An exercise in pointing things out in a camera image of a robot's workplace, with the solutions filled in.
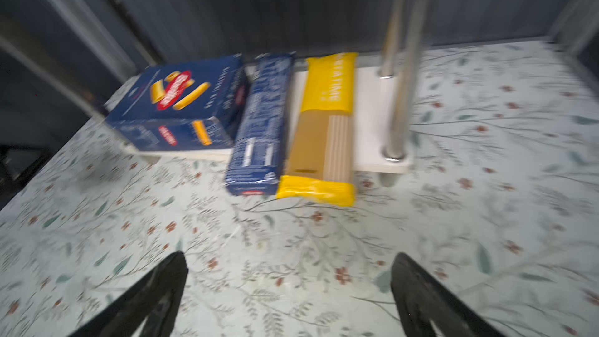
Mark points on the dark blue spaghetti box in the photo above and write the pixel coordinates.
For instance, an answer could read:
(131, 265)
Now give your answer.
(190, 106)

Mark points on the yellow pastatime spaghetti pack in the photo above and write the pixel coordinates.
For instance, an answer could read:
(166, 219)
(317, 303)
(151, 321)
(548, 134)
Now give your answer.
(320, 165)

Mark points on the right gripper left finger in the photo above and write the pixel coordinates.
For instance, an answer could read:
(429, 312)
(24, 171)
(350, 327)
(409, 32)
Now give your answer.
(150, 306)

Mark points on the light blue spaghetti box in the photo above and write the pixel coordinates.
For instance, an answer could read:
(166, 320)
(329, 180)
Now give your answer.
(258, 156)

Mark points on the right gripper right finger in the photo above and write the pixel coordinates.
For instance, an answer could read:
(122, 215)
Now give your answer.
(425, 305)

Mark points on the white two-tier shelf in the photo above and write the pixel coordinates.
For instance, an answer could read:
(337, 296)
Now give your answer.
(385, 86)

